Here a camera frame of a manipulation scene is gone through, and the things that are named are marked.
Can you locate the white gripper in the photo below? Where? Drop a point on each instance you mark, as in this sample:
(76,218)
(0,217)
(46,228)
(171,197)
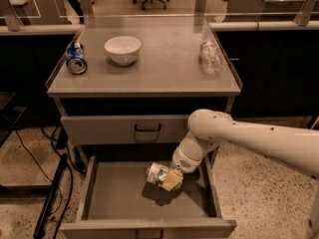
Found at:
(181,161)

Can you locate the open middle drawer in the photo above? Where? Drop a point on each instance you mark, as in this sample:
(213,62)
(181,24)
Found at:
(117,200)

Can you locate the black top drawer handle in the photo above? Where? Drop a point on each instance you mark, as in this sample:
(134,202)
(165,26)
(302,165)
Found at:
(140,129)

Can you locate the black drawer handle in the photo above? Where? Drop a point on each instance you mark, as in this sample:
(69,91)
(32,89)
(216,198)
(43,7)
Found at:
(140,129)
(149,234)

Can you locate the closed top drawer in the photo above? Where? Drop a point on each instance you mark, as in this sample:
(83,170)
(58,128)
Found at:
(82,130)

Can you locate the green 7up can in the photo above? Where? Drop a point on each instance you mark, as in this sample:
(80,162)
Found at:
(157,173)

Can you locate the blue soda can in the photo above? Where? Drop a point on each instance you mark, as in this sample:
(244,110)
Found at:
(75,58)

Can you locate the black floor bar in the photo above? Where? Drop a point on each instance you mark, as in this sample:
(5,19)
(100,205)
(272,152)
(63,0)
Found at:
(40,227)

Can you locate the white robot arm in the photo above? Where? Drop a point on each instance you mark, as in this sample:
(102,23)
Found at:
(295,147)

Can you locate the black middle drawer handle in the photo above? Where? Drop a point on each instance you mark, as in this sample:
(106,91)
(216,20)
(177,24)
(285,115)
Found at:
(149,234)

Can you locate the clear plastic bottle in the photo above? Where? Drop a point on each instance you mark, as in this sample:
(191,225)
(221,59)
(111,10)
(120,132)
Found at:
(210,58)

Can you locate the white bowl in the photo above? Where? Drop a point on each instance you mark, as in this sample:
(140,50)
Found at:
(123,50)

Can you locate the grey drawer cabinet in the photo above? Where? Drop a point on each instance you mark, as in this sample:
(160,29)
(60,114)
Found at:
(165,79)

